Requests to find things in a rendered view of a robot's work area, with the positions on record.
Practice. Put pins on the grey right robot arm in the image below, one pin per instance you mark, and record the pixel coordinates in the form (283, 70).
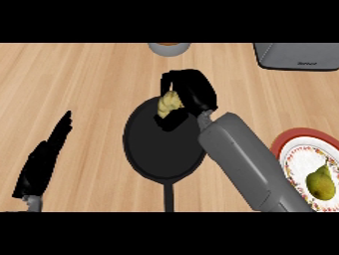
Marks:
(246, 159)

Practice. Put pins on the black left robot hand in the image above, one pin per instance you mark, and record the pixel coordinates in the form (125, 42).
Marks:
(42, 162)

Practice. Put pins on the red-rimmed patterned white plate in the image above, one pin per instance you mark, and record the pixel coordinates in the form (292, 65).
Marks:
(320, 166)

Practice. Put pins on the grey appliance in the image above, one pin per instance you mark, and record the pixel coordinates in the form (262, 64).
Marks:
(305, 55)

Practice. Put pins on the black frying pan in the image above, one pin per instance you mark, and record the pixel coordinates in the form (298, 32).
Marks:
(163, 149)

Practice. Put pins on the green pear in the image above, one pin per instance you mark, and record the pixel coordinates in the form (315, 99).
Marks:
(321, 184)

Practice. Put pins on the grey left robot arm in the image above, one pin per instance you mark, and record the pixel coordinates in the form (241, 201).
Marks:
(33, 203)

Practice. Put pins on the grey cup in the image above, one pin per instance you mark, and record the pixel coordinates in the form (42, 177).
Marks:
(169, 48)

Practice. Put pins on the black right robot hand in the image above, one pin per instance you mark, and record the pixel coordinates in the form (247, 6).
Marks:
(197, 88)

